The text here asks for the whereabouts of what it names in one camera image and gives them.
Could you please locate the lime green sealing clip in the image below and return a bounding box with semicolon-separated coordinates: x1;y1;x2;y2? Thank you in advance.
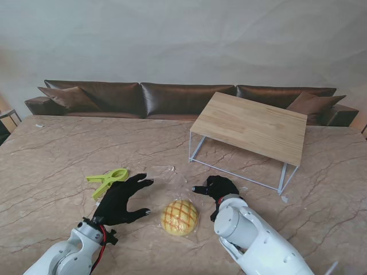
86;168;129;201

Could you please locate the dark metal side table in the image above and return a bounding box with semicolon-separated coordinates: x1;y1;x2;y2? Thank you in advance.
0;108;22;135

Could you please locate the white zip tie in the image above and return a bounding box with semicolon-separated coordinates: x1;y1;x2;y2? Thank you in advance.
325;260;339;275

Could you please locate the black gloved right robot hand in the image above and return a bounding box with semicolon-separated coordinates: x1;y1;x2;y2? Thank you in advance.
191;175;244;206

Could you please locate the red left arm cable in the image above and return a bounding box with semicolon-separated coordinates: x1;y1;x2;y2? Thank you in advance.
89;225;109;274

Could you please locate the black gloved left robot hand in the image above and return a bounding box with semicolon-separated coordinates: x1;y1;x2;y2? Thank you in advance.
93;172;155;227

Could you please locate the yellow melon pan bread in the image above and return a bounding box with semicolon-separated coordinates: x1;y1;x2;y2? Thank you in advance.
161;199;199;236

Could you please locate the wooden shelf with white frame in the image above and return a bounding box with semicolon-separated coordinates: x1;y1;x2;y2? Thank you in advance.
188;91;308;197

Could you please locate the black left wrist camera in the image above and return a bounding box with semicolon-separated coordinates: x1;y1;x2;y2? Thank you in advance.
101;227;119;246

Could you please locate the brown square sofa cushion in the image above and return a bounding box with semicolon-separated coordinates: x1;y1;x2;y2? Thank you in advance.
37;86;102;113
286;91;347;116

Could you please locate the brown leather sofa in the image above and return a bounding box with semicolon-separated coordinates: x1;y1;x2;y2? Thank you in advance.
25;79;360;127

